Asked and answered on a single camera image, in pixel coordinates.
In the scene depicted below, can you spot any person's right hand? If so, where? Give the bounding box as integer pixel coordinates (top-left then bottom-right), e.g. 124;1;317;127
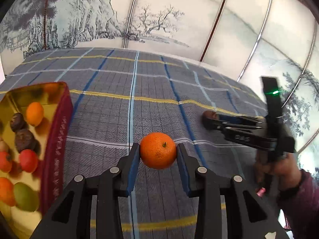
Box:
254;151;302;191

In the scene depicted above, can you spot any brown longan fruit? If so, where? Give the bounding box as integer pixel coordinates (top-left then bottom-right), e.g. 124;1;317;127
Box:
0;140;10;153

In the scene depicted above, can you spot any landscape painted folding screen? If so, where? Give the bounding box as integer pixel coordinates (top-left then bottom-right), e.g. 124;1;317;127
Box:
1;0;318;176

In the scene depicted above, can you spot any red tomato in box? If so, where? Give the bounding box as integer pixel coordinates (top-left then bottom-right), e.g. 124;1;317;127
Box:
0;151;12;173

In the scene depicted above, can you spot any green mango in box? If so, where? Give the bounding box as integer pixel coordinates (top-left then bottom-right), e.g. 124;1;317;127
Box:
13;182;39;212

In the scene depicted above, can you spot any orange tangerine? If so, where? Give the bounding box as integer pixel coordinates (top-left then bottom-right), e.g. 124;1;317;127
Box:
0;177;16;207
140;132;177;169

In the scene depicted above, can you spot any dark mangosteen in box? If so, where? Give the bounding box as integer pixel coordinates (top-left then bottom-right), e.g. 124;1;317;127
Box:
15;129;37;153
10;113;26;132

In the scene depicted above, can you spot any grey plaid tablecloth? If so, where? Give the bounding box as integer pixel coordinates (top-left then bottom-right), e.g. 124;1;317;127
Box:
0;47;275;239

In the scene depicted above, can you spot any maroon right sleeve forearm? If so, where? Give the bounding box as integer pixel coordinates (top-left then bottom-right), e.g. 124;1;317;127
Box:
277;169;318;238

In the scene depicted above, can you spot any orange tangerine in box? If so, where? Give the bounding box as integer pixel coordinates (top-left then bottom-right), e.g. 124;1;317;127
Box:
0;177;16;207

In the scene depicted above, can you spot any red gold tin box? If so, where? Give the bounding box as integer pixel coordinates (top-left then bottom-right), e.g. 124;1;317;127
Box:
1;82;73;238

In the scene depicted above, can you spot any dark mangosteen in box front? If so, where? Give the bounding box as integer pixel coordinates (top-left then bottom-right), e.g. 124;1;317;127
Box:
15;129;37;153

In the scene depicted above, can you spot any red tomato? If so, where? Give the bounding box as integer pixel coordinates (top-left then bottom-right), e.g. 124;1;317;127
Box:
0;151;12;173
19;149;38;173

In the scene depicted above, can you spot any orange kumquat in box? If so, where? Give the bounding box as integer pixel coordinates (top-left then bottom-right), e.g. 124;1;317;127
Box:
26;102;44;127

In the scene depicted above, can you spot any dark mangosteen in box back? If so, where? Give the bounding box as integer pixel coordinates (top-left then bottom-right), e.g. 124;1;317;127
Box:
10;113;26;132

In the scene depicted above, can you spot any dark brown mangosteen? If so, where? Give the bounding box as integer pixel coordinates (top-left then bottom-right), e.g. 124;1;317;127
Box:
202;110;219;121

